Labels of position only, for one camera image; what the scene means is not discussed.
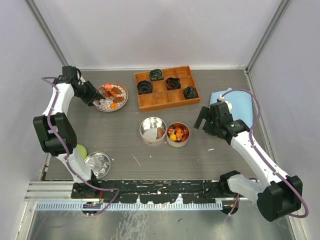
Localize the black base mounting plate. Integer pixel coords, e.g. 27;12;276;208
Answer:
71;180;236;204

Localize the wooden compartment tray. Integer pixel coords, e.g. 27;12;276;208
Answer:
137;65;201;112

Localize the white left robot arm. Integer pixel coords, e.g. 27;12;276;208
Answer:
33;65;105;198

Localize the striped bacon cube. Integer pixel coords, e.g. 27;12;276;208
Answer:
167;127;175;135

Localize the folded light blue cloth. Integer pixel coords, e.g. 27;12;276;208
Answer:
224;91;253;128

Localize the brown meat piece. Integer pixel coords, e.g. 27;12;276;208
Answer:
156;127;166;140

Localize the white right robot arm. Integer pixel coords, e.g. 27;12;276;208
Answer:
194;101;303;222

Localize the dark seaweed roll centre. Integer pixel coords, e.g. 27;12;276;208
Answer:
165;77;181;91

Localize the tall pink lunch tin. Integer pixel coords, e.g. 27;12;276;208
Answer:
139;117;167;147

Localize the orange heart carrot piece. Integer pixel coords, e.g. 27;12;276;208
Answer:
110;103;117;109

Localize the dark seaweed roll back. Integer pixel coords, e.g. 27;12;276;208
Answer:
149;68;164;82

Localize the green object behind lid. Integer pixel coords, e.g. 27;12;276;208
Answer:
76;144;87;161

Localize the brown patterned food plate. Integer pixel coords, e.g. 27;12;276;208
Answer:
96;83;129;113

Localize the brown fried cutlet piece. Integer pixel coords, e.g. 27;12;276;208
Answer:
113;97;125;103

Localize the white slotted cable duct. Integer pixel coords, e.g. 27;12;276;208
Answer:
35;200;223;211

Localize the dark seaweed roll right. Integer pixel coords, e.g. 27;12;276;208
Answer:
183;86;199;100

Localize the aluminium frame rail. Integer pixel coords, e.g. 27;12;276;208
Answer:
24;181;76;202

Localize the orange shrimp piece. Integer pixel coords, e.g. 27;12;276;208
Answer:
102;84;117;98

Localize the round metal lid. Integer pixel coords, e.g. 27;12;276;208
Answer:
84;151;111;179

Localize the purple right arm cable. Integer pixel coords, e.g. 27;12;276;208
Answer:
218;88;310;220

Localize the red sausage piece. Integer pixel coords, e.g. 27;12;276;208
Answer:
181;129;189;142

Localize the short pink lunch tin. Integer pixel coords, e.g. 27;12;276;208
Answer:
166;122;190;148

